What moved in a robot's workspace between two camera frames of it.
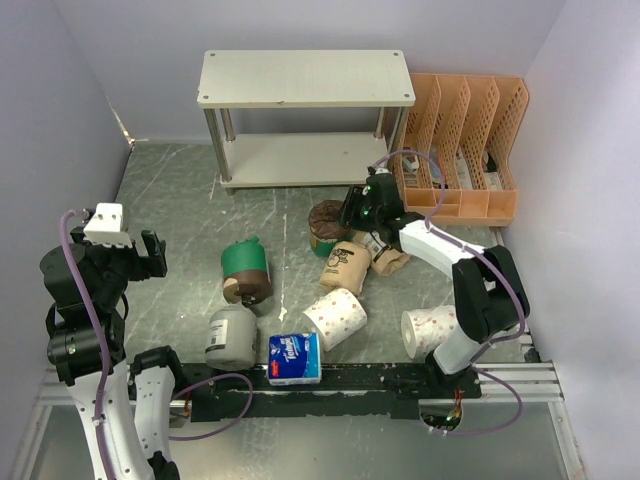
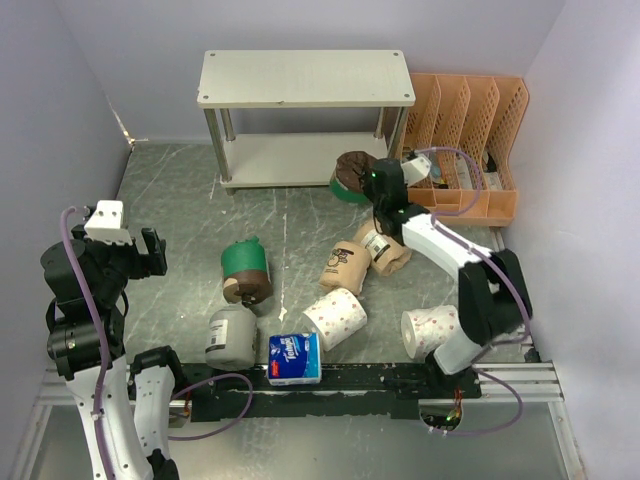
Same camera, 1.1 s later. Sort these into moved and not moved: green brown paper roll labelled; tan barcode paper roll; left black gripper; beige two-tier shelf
Moved: green brown paper roll labelled
Not moved: left black gripper; beige two-tier shelf; tan barcode paper roll
